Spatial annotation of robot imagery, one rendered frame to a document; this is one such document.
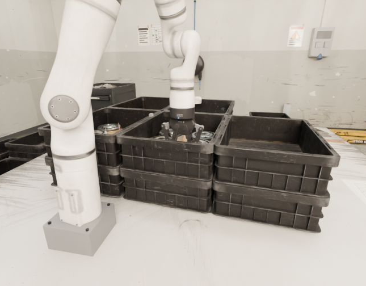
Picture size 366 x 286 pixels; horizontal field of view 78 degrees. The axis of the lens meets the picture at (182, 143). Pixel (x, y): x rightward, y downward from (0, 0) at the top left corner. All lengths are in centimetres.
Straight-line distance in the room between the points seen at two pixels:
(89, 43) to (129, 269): 48
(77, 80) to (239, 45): 377
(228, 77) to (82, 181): 374
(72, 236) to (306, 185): 59
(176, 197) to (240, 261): 25
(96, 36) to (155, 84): 389
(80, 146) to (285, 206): 54
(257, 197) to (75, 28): 58
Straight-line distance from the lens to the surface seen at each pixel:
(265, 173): 64
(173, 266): 59
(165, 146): 64
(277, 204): 69
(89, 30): 49
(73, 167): 55
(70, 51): 49
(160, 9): 62
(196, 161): 64
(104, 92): 243
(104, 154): 77
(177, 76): 65
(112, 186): 81
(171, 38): 66
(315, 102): 442
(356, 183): 111
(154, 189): 73
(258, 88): 418
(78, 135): 57
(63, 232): 64
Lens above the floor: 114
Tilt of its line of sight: 20 degrees down
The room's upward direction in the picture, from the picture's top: straight up
